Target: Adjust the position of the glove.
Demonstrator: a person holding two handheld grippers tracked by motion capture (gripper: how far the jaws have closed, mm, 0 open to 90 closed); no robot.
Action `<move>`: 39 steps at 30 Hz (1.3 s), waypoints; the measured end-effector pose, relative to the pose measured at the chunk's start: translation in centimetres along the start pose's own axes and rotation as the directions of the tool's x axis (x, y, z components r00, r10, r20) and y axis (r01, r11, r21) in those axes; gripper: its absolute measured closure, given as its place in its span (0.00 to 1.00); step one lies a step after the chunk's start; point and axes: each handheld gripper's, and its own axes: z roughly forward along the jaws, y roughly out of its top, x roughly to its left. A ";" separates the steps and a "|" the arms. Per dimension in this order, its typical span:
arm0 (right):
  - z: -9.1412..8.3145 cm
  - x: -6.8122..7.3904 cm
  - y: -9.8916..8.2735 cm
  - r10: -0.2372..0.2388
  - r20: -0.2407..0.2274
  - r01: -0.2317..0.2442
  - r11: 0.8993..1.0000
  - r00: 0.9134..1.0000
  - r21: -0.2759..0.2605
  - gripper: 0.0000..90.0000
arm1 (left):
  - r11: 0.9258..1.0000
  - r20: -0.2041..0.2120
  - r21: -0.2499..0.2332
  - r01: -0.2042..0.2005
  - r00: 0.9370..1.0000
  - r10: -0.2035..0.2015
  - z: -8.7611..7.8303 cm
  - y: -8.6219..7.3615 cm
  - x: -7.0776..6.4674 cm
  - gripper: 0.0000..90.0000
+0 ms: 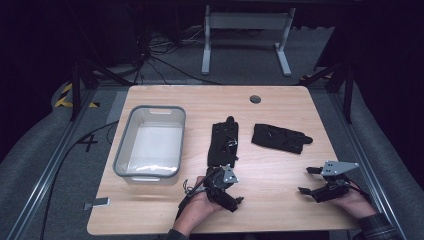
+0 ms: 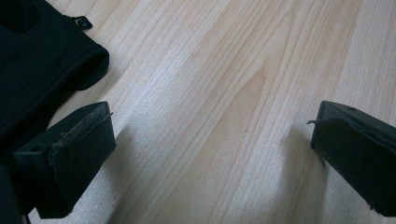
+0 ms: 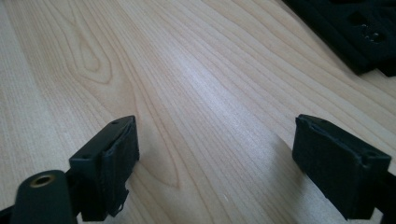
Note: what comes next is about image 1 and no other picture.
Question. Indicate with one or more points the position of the black metal stand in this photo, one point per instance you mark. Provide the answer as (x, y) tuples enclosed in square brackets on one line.
[(348, 96), (76, 93)]

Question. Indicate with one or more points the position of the grey metal bracket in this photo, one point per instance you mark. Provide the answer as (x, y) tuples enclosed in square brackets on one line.
[(100, 202)]

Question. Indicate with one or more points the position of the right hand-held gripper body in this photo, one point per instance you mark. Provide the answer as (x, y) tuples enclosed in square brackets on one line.
[(333, 191)]

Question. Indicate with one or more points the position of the grey metal desk frame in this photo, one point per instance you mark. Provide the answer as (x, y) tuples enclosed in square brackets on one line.
[(246, 20)]

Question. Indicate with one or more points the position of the person's right hand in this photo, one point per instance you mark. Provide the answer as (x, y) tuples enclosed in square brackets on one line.
[(358, 205)]

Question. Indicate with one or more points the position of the yellow black hazard tape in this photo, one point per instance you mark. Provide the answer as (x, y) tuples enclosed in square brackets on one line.
[(63, 100)]

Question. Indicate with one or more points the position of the white plastic basin grey rim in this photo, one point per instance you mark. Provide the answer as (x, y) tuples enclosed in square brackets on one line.
[(156, 143)]

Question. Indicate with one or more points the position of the aluminium rail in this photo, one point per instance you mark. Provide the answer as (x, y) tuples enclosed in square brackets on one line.
[(50, 173), (366, 166)]

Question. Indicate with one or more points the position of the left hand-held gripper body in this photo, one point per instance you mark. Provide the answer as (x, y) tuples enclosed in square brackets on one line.
[(216, 181)]

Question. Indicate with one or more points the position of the black glove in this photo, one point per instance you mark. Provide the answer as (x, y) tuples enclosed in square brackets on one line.
[(221, 143), (276, 137)]

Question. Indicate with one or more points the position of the person's left hand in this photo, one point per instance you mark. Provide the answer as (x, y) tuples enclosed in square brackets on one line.
[(195, 210)]

